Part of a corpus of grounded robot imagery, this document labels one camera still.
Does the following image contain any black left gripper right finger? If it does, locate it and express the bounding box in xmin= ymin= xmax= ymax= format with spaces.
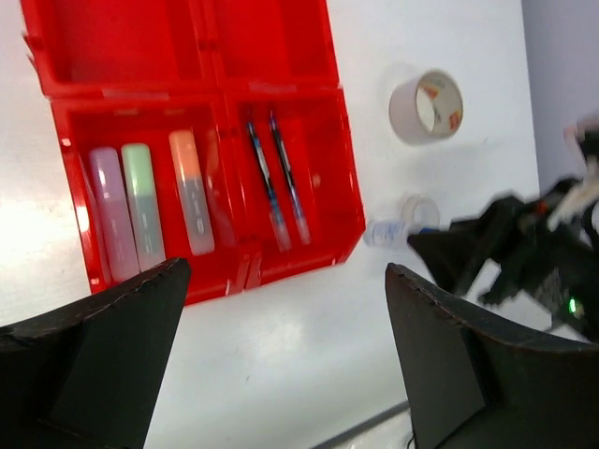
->
xmin=385 ymin=264 xmax=598 ymax=448

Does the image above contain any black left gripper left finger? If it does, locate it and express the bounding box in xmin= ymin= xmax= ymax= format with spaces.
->
xmin=1 ymin=258 xmax=191 ymax=448

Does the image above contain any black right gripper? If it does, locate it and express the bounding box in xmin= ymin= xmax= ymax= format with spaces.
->
xmin=407 ymin=178 xmax=598 ymax=330

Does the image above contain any small clear tape roll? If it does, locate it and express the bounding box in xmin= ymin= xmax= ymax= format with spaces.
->
xmin=401 ymin=195 xmax=440 ymax=227

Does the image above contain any clear blue-cap spray bottle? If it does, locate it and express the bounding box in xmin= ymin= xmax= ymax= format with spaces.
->
xmin=363 ymin=220 xmax=434 ymax=251

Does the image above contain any purple cap highlighter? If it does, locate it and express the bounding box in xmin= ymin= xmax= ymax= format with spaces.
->
xmin=90 ymin=147 xmax=139 ymax=282

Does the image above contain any large white tape roll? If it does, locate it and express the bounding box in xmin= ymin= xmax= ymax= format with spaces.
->
xmin=388 ymin=69 xmax=464 ymax=146

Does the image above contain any blue patterned pen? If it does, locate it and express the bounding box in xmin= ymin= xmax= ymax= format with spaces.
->
xmin=246 ymin=122 xmax=291 ymax=252
xmin=269 ymin=110 xmax=311 ymax=245

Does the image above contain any green cap highlighter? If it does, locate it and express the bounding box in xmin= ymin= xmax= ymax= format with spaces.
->
xmin=121 ymin=143 xmax=166 ymax=271

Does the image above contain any orange cap highlighter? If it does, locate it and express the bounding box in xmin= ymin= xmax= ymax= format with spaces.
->
xmin=168 ymin=129 xmax=214 ymax=255

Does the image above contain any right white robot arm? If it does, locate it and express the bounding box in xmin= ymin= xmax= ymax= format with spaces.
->
xmin=407 ymin=114 xmax=598 ymax=341

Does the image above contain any red four-compartment bin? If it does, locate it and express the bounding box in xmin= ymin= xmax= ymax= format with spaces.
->
xmin=22 ymin=1 xmax=365 ymax=303

